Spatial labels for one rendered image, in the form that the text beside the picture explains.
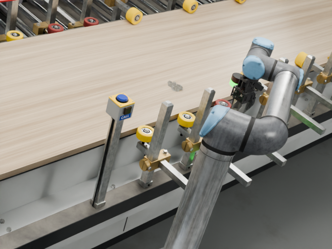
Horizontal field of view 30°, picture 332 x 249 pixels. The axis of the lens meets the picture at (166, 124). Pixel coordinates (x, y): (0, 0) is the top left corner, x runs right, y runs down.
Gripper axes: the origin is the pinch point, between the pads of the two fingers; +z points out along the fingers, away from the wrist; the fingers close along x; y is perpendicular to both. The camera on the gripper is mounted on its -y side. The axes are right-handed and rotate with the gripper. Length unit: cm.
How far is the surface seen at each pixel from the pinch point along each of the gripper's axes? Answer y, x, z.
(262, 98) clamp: -29.1, -8.7, 6.0
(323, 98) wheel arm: -61, 6, 5
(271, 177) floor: -107, -23, 101
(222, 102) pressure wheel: -12.6, -19.0, 10.8
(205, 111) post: 17.0, -6.1, -1.1
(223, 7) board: -97, -96, 11
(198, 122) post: 18.2, -7.2, 5.1
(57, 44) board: 32, -92, 11
